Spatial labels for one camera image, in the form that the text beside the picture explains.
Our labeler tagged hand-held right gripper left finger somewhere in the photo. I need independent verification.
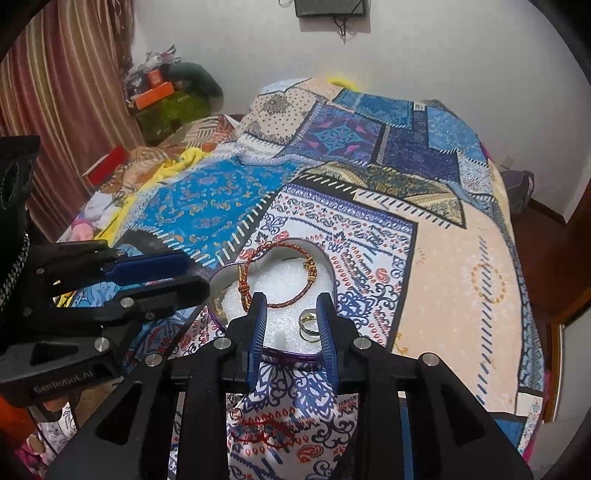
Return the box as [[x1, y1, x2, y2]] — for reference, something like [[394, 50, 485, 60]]
[[44, 292, 269, 480]]

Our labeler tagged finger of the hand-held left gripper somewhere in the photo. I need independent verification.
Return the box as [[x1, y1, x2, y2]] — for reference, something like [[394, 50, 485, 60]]
[[30, 239, 191, 297], [46, 276, 211, 361]]

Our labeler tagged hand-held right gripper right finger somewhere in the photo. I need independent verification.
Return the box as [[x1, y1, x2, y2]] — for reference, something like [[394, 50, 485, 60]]
[[315, 292, 536, 480]]

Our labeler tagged purple heart-shaped jewelry box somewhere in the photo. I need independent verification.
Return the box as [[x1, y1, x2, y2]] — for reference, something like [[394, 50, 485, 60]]
[[206, 239, 341, 366]]

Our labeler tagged red and gold cord bracelet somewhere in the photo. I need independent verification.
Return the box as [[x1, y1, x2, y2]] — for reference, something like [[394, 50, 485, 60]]
[[237, 243, 320, 310]]

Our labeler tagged red box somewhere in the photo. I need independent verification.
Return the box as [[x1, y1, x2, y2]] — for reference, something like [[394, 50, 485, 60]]
[[82, 146, 130, 188]]

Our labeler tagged brown patterned cloth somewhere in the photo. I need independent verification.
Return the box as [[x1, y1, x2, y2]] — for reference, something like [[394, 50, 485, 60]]
[[99, 115, 242, 195]]

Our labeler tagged yellow cloth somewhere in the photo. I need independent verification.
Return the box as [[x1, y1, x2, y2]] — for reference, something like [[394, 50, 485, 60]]
[[163, 148, 209, 175]]

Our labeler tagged green cloth bundle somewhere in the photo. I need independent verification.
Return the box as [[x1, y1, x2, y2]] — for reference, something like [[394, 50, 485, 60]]
[[139, 62, 225, 142]]

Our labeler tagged orange box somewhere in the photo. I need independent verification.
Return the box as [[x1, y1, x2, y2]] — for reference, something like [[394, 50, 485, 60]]
[[130, 82, 177, 111]]

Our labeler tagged blue patchwork blanket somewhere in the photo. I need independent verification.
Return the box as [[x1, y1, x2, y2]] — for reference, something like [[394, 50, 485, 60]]
[[46, 76, 548, 480]]

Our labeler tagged striped brown curtain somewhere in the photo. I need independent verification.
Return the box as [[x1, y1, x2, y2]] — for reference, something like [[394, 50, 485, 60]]
[[0, 0, 147, 241]]

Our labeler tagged dark purple bag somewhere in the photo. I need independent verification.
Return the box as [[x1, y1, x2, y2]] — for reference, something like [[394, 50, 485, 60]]
[[501, 169, 535, 219]]

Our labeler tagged yellow pillow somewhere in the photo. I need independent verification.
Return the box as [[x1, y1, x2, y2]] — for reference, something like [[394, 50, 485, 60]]
[[327, 72, 362, 91]]

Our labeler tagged dark wall-mounted device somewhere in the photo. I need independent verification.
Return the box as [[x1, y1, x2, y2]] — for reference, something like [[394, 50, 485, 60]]
[[294, 0, 372, 18]]

